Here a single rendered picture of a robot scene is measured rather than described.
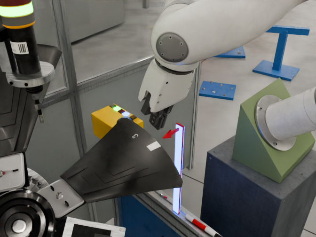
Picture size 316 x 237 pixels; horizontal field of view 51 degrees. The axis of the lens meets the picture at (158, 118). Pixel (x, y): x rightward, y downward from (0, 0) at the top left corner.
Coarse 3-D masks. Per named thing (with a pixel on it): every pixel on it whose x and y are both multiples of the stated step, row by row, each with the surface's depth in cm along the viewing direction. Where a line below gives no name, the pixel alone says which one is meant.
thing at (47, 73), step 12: (0, 24) 46; (0, 36) 45; (0, 48) 47; (0, 60) 48; (12, 60) 49; (12, 72) 49; (48, 72) 49; (12, 84) 48; (24, 84) 47; (36, 84) 48
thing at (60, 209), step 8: (56, 184) 68; (64, 184) 68; (40, 192) 66; (48, 192) 66; (56, 192) 66; (64, 192) 66; (72, 192) 66; (48, 200) 64; (56, 200) 64; (64, 200) 64; (72, 200) 64; (80, 200) 64; (56, 208) 62; (64, 208) 62; (72, 208) 62; (56, 216) 61
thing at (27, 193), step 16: (0, 192) 63; (16, 192) 55; (32, 192) 56; (0, 208) 54; (16, 208) 54; (32, 208) 56; (48, 208) 57; (0, 224) 53; (32, 224) 56; (48, 224) 56
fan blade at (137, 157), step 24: (120, 120) 82; (96, 144) 76; (120, 144) 76; (144, 144) 77; (72, 168) 71; (96, 168) 70; (120, 168) 71; (144, 168) 72; (168, 168) 74; (96, 192) 65; (120, 192) 66
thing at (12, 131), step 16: (48, 48) 66; (0, 80) 64; (0, 96) 63; (16, 96) 63; (0, 112) 62; (16, 112) 62; (32, 112) 62; (0, 128) 62; (16, 128) 61; (32, 128) 61; (0, 144) 61; (16, 144) 60
